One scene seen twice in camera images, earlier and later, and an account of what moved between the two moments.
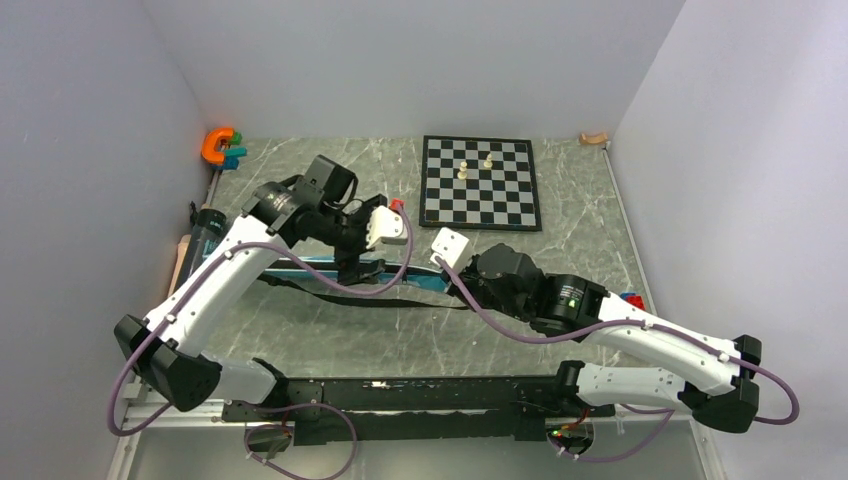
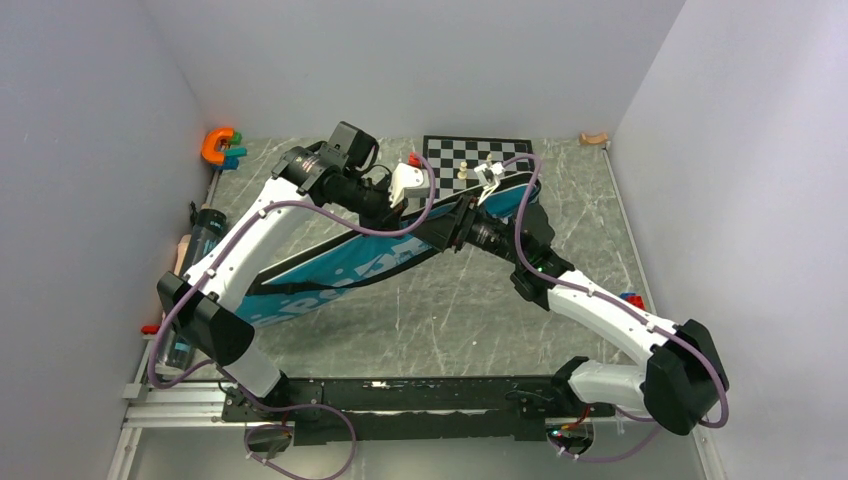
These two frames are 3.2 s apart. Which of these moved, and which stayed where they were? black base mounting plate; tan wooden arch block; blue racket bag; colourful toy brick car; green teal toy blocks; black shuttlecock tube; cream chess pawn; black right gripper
Moved: black shuttlecock tube; black right gripper; blue racket bag
Stayed: cream chess pawn; green teal toy blocks; black base mounting plate; colourful toy brick car; tan wooden arch block
